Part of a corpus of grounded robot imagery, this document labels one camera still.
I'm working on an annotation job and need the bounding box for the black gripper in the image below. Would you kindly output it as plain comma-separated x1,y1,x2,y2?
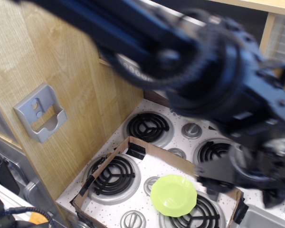
194,138,285,209

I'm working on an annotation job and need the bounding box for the grey toy microwave door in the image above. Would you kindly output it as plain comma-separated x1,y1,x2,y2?
98,51,153,87

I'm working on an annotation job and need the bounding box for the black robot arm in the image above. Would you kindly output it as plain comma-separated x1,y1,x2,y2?
36,0,285,208

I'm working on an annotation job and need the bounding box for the grey sink basin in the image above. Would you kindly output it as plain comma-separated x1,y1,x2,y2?
238,205,285,228

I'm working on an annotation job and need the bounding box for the front right black burner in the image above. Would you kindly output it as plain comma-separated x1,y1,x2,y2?
168,194,221,228

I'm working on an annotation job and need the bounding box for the black burner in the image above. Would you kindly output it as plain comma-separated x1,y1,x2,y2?
197,141,231,164
89,155,138,196
168,194,221,228
125,113,170,143

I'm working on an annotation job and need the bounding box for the back right black burner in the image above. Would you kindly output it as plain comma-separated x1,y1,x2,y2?
197,141,231,164

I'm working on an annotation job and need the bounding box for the green plastic plate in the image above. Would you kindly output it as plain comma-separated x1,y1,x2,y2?
150,174,198,218

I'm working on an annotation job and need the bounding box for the grey middle stove knob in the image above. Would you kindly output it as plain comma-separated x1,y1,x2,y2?
168,148,186,159

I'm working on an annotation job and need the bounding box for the grey stove knob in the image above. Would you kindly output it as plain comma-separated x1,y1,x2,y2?
143,176,160,197
168,148,186,159
181,123,202,139
120,210,146,228

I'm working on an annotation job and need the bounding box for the grey back stove knob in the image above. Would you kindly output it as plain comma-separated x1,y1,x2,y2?
181,123,202,139

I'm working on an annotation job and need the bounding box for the grey centre stove knob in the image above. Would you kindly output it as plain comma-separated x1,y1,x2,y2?
143,176,160,197

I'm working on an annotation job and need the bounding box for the grey front stove knob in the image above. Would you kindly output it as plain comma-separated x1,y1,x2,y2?
120,210,146,228

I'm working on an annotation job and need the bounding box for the back left black burner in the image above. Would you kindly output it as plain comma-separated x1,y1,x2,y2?
125,113,170,143

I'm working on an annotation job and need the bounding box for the front left black burner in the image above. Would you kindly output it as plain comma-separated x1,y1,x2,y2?
89,155,138,196

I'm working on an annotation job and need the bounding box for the orange tape piece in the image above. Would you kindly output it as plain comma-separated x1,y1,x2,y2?
28,212,48,225

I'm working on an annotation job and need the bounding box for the cardboard tray wall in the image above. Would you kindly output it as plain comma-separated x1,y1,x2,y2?
72,137,243,228

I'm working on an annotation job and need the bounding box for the grey oven door handle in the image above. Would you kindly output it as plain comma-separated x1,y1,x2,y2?
23,181,41,207

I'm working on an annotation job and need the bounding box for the black braided cable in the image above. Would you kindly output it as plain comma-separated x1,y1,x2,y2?
4,206,57,228

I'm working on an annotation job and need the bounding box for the grey wall holder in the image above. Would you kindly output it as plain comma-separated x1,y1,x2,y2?
13,83,67,143

